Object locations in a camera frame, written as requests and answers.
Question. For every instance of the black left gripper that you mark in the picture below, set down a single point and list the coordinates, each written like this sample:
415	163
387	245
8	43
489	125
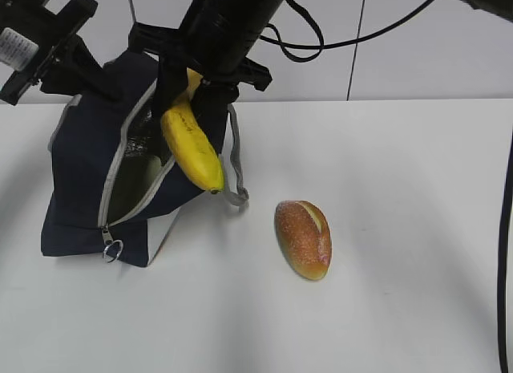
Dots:
43	47

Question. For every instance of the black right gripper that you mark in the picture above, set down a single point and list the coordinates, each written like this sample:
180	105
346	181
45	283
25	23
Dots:
214	48

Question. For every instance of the navy blue lunch bag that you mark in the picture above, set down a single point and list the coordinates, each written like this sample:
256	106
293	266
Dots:
117	187

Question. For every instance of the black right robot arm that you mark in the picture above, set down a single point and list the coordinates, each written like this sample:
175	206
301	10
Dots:
257	14

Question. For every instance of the brown bread roll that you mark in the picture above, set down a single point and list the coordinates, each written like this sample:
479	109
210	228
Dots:
304	237

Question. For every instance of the yellow banana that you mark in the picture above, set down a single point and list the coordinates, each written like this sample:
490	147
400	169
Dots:
189	145

